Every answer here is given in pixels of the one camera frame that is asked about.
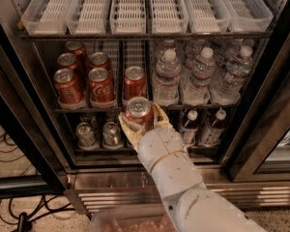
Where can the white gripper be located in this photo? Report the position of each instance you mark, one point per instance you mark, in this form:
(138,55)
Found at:
(159,145)

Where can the red can column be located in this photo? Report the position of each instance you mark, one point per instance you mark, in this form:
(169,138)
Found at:
(135,82)
(140,111)
(100,60)

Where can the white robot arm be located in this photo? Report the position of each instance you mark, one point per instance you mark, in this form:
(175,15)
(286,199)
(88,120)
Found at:
(190,205)

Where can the silver can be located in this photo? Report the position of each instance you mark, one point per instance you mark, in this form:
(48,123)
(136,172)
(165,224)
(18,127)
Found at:
(90,118)
(112,117)
(85,134)
(111,134)

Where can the silver can bottom left back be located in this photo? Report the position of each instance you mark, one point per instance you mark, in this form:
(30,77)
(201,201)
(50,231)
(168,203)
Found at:
(90,118)

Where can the red Coca-Cola can front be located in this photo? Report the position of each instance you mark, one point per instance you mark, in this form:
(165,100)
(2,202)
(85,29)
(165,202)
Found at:
(101,85)

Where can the water bottle front middle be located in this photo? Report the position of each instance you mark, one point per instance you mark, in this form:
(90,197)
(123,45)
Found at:
(203,67)

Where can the water bottle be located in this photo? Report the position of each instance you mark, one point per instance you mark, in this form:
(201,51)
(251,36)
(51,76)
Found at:
(166,49)
(236,71)
(167,78)
(229,48)
(203,67)
(191,49)

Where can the red can front left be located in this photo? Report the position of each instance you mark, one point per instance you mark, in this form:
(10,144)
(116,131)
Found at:
(68,87)

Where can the water bottle back middle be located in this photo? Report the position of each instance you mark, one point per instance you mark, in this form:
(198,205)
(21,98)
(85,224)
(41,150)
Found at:
(191,49)

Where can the stainless steel glass-door fridge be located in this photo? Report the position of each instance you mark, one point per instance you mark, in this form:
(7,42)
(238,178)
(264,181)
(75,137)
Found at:
(249,166)

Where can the red can left middle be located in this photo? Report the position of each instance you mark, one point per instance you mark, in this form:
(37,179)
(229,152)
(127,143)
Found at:
(68,61)

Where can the red can left back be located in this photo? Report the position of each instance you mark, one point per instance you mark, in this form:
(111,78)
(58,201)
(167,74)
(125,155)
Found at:
(79,50)

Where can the open left fridge door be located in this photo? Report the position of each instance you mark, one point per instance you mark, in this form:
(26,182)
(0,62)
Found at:
(19,124)

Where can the dark drink bottle left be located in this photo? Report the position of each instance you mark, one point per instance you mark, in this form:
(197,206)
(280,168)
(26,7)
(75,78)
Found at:
(189,126)

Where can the dark drink bottle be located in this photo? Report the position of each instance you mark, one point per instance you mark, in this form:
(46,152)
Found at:
(212,130)
(189,126)

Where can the water bottle front left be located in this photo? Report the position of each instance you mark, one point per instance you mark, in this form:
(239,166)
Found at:
(167,78)

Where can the dark drink bottle right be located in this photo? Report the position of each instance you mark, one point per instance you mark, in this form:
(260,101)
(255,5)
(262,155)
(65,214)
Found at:
(212,130)

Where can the water bottle back left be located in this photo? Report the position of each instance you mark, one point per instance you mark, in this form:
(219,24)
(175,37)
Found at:
(166,49)

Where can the clear plastic container on floor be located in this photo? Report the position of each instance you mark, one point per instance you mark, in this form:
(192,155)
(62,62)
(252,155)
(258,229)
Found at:
(133,218)

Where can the water bottle front right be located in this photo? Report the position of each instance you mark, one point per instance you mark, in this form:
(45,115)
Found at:
(236,71)

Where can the water bottle back right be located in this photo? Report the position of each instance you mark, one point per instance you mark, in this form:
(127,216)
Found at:
(229,48)

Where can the clear bin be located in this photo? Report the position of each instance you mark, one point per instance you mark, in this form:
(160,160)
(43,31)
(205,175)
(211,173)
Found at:
(128,17)
(87,17)
(168,16)
(248,15)
(46,17)
(207,16)

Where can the clear bin far left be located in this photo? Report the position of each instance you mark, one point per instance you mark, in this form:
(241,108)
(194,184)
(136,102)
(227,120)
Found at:
(46,17)

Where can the clear bin far right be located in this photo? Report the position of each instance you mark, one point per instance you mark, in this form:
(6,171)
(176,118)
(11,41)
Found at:
(248,15)

